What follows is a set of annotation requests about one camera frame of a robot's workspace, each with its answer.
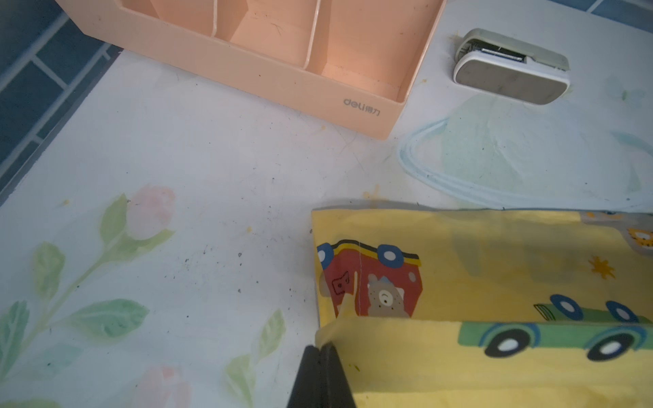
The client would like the yellow car print pillowcase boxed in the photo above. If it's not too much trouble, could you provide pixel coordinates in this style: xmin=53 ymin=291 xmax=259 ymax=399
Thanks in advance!
xmin=312 ymin=208 xmax=652 ymax=407

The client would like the peach desk file organizer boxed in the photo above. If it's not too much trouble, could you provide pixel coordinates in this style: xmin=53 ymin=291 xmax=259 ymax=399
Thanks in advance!
xmin=60 ymin=0 xmax=446 ymax=139

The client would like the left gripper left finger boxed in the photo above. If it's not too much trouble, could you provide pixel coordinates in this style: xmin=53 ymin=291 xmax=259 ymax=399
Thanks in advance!
xmin=287 ymin=346 xmax=321 ymax=408

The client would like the floral table mat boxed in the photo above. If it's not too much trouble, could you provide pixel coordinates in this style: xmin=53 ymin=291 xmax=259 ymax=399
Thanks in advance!
xmin=1 ymin=1 xmax=652 ymax=407

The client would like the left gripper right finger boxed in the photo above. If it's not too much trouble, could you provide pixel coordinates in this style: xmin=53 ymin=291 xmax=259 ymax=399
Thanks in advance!
xmin=320 ymin=343 xmax=356 ymax=408

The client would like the grey white stapler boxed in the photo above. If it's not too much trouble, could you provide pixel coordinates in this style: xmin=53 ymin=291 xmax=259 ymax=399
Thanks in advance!
xmin=452 ymin=28 xmax=571 ymax=105

